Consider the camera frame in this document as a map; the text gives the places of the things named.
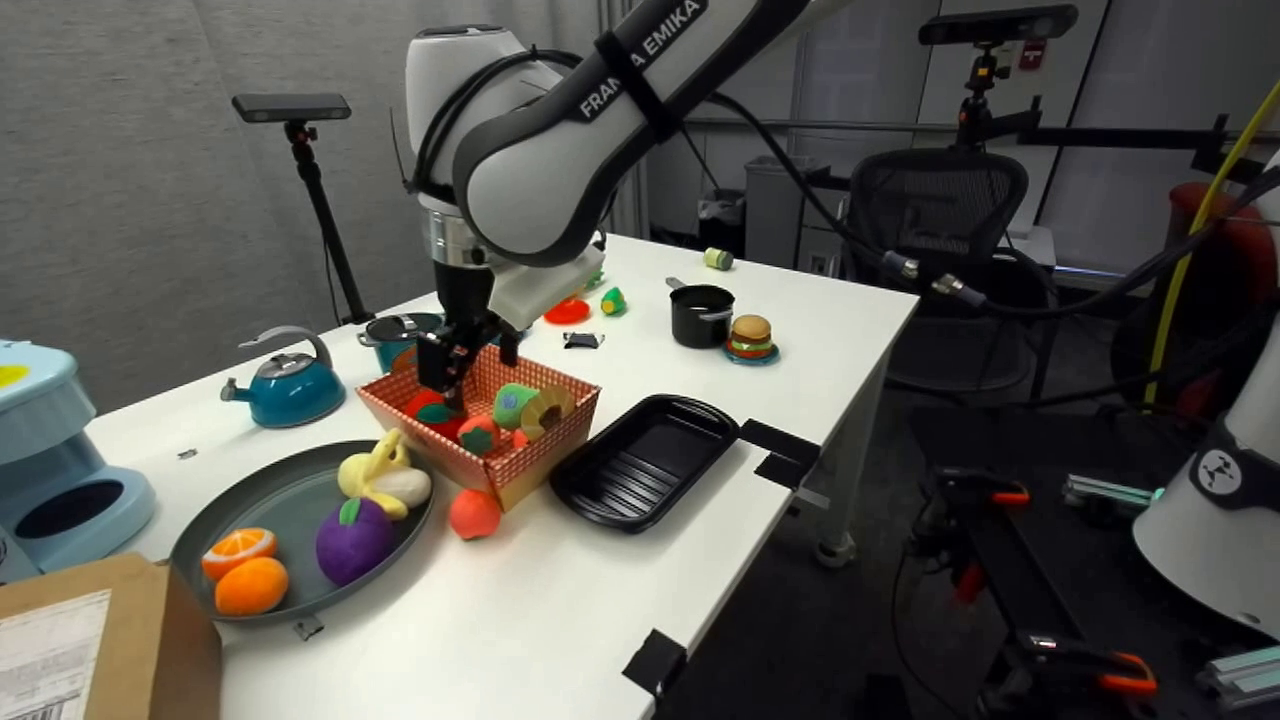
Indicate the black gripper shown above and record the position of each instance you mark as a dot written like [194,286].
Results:
[465,296]

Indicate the green pear plush toy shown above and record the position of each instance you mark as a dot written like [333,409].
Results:
[516,402]

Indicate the orange checkered cardboard box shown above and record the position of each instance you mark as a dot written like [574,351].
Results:
[542,461]

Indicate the yellow banana plush toy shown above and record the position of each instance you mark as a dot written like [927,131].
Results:
[383,474]

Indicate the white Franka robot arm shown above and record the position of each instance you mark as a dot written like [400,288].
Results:
[574,144]

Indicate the red strawberry plush toy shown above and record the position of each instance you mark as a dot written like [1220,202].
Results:
[430,407]

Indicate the orange tomato plush toy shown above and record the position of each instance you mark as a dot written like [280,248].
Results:
[477,435]

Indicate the small red-orange plush fruit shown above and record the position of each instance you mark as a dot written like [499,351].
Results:
[468,516]

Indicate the purple plum plush toy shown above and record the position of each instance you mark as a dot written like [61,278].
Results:
[348,547]

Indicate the grey oval plate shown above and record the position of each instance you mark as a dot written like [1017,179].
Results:
[267,500]

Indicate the half orange plush toy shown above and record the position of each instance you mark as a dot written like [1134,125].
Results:
[236,548]

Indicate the whole orange plush fruit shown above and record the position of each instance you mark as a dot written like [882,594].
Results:
[254,589]

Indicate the cardboard box with label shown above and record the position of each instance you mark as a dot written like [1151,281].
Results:
[135,643]

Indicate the red toy dish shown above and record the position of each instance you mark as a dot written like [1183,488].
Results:
[570,312]

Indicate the small black clip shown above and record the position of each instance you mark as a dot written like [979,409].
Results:
[581,342]

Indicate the teal toy kettle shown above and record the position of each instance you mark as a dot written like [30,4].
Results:
[296,394]

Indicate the small green yellow toy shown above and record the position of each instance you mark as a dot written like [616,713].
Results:
[614,303]

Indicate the black tripod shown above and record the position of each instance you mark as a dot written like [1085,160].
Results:
[326,212]

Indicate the black ribbed tray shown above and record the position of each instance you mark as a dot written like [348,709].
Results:
[643,467]

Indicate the black toy pot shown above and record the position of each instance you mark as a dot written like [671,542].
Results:
[701,321]

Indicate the small green round toy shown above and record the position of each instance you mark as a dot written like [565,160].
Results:
[718,263]

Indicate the toy burger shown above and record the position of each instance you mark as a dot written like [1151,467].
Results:
[750,338]

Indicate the grey cabinet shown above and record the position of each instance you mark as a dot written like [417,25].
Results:
[770,204]

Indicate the grey curtain backdrop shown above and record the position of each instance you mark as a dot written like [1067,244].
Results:
[135,202]

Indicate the white table leg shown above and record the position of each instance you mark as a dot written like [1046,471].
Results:
[840,506]

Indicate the blue toy coffee machine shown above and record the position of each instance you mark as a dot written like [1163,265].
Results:
[55,467]

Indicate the black office chair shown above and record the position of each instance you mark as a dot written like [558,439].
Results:
[934,202]

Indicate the orange black bar clamp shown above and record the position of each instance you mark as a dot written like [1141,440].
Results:
[1009,499]
[1127,680]

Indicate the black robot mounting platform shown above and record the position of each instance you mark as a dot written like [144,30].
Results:
[1054,575]

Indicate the teal metal bar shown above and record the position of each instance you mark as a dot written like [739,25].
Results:
[1105,494]
[1242,672]

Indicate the red chair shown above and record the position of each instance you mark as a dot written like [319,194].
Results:
[1234,265]

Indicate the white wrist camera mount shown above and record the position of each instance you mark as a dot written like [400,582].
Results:
[545,286]

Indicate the black stereo camera bar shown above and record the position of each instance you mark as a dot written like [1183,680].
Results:
[999,25]
[291,108]

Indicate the black table bracket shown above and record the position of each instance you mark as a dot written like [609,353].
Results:
[655,662]
[783,453]

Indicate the black camera boom mount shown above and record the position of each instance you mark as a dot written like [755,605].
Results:
[985,106]

